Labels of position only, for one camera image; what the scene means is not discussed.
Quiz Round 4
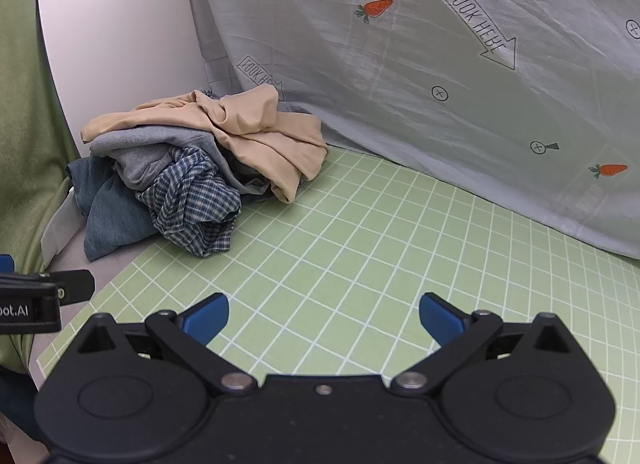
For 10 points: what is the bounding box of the grey carrot-print sheet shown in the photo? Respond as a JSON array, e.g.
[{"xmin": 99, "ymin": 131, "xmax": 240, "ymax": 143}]
[{"xmin": 191, "ymin": 0, "xmax": 639, "ymax": 258}]

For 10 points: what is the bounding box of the grey sweatshirt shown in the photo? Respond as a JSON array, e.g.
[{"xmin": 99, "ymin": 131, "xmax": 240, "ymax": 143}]
[{"xmin": 89, "ymin": 126, "xmax": 269, "ymax": 195}]

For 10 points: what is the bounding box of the beige long-sleeve top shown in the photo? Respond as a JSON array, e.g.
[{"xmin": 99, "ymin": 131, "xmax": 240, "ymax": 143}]
[{"xmin": 80, "ymin": 84, "xmax": 328, "ymax": 204}]

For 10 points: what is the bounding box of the blue denim garment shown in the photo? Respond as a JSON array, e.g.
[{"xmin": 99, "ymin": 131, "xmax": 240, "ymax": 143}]
[{"xmin": 66, "ymin": 156, "xmax": 158, "ymax": 261}]

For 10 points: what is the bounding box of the green grid cutting mat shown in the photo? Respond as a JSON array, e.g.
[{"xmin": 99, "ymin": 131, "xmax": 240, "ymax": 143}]
[{"xmin": 30, "ymin": 149, "xmax": 639, "ymax": 463}]

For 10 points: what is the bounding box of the blue plaid shirt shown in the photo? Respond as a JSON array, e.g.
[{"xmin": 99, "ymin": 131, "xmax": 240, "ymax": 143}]
[{"xmin": 136, "ymin": 146, "xmax": 242, "ymax": 258}]

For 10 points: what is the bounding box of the green fabric at left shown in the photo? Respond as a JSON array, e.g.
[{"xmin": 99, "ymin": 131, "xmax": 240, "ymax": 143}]
[{"xmin": 0, "ymin": 0, "xmax": 82, "ymax": 375}]

